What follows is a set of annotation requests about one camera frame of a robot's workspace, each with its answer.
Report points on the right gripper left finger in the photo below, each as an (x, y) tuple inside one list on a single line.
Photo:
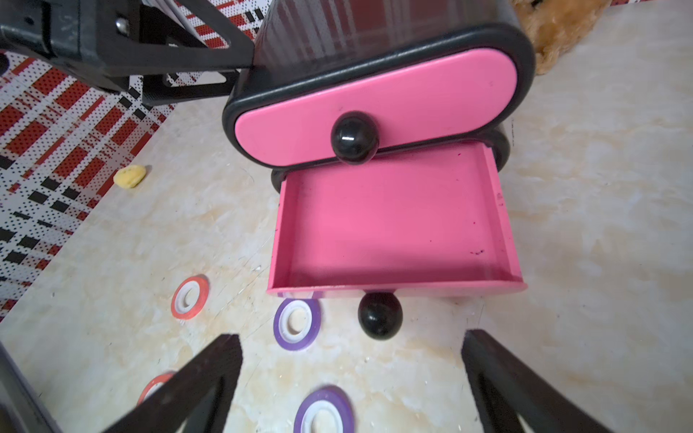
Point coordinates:
[(196, 399)]

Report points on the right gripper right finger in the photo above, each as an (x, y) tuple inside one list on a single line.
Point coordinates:
[(511, 397)]

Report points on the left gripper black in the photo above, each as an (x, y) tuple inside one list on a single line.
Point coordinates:
[(69, 34)]

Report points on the purple tape roll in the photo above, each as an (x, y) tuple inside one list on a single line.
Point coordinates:
[(331, 399), (302, 340)]

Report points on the black drawer cabinet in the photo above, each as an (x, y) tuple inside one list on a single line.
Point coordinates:
[(305, 47)]

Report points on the red tape roll lower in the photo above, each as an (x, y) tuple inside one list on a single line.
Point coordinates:
[(154, 385)]

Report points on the red tape roll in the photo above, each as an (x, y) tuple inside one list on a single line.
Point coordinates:
[(190, 298), (154, 385)]

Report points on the red tape roll upper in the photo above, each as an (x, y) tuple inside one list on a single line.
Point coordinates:
[(190, 298)]

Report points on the small yellow foam piece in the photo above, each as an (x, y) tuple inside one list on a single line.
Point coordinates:
[(129, 177)]

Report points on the brown teddy bear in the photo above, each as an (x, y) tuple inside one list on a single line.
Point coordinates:
[(554, 27)]

